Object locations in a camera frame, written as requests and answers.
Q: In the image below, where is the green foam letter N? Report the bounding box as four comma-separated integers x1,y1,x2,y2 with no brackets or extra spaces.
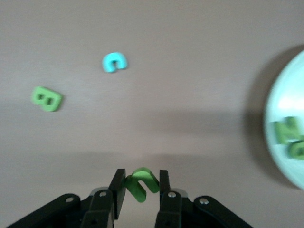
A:
273,116,302,144

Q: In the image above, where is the green foam letter P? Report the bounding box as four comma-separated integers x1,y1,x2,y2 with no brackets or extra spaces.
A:
286,140,304,160

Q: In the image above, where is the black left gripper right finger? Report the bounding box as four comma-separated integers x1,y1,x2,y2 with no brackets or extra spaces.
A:
154,170,252,228

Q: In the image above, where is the teal foam letter C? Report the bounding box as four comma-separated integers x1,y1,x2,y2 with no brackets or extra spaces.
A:
101,52,129,73

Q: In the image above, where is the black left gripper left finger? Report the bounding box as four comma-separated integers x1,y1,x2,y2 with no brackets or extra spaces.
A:
7,169,126,228

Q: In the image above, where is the brown table cover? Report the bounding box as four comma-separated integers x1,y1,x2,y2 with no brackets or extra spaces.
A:
0,0,304,228

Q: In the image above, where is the green plate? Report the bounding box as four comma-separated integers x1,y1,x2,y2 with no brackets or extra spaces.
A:
263,48,304,190

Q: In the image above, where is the green foam letter B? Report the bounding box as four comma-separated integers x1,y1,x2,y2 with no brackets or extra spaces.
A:
30,86,64,112

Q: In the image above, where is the green foam letter U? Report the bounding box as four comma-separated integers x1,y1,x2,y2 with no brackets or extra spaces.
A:
125,167,160,203

